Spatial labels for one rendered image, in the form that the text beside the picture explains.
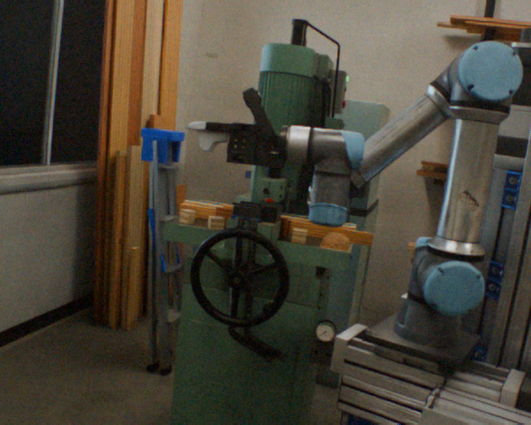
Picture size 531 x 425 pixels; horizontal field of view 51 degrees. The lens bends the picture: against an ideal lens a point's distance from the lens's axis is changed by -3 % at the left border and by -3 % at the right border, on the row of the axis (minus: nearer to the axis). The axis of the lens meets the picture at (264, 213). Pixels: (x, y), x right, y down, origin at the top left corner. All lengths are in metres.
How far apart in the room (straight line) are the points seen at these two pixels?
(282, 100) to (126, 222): 1.64
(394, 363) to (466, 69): 0.67
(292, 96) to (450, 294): 0.92
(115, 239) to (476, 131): 2.41
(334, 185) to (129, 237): 2.24
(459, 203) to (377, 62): 3.10
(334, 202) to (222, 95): 3.36
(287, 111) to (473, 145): 0.82
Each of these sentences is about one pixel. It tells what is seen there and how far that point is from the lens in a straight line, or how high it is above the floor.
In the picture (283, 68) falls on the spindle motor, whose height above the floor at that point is 1.43.
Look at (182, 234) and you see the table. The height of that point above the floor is 0.87.
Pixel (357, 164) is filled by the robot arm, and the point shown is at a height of 1.20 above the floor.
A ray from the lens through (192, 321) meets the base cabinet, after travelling 1.91.
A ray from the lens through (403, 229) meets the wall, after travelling 4.19.
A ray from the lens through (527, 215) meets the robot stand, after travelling 1.43.
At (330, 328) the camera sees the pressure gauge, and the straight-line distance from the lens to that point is 1.76.
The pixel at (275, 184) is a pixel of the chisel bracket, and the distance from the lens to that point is 1.87.
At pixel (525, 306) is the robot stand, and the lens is 1.47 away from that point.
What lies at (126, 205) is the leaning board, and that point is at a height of 0.71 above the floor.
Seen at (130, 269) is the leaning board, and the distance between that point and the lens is 3.27.
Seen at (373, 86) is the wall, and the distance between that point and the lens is 4.18.
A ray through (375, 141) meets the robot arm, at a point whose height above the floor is 1.24.
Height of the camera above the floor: 1.25
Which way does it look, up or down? 9 degrees down
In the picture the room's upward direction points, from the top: 7 degrees clockwise
